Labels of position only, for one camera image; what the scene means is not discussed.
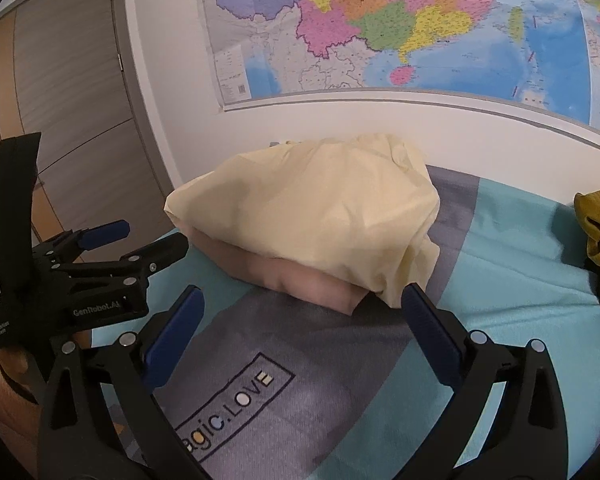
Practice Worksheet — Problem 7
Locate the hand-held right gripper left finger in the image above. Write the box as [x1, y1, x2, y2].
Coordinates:
[37, 285, 203, 480]

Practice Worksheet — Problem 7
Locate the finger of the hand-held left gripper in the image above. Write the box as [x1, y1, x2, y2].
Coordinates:
[31, 219, 132, 267]
[50, 233, 191, 290]

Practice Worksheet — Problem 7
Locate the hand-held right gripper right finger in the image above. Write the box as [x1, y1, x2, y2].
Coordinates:
[400, 282, 568, 480]

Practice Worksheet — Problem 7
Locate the cream jacket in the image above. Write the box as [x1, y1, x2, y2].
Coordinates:
[164, 132, 441, 309]

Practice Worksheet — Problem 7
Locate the teal grey printed bedsheet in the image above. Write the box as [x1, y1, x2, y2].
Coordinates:
[80, 162, 600, 480]

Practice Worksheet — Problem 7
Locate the grey wooden door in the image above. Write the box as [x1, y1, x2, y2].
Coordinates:
[0, 0, 173, 261]

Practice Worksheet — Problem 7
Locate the colourful wall map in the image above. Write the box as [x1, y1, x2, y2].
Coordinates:
[195, 0, 600, 142]

